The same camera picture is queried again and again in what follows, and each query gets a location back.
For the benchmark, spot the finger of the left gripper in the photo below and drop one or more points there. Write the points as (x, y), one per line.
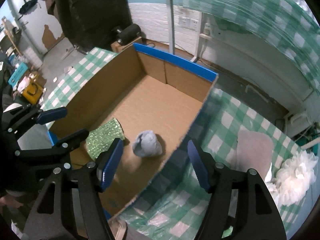
(19, 120)
(57, 155)

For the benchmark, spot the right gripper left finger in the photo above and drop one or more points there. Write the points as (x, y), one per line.
(52, 215)

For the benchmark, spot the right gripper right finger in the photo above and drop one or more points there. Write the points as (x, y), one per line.
(239, 199)

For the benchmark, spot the green sparkly sponge cloth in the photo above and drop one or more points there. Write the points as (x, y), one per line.
(100, 139)

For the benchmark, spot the grey cloth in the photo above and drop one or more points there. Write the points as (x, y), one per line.
(253, 150)

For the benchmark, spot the white mesh bath pouf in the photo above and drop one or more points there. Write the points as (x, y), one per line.
(293, 179)

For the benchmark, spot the grey sock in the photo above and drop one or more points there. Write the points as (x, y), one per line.
(146, 144)

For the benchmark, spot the yellow bag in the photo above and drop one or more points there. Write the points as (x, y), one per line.
(32, 92)

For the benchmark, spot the white appliance under table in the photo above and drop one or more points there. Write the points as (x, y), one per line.
(296, 123)

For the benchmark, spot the blue cardboard box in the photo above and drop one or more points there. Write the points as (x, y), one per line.
(144, 89)

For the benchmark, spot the black speaker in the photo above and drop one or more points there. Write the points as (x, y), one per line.
(127, 35)

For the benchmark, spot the upper green checkered cloth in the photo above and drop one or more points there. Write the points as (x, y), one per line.
(281, 23)

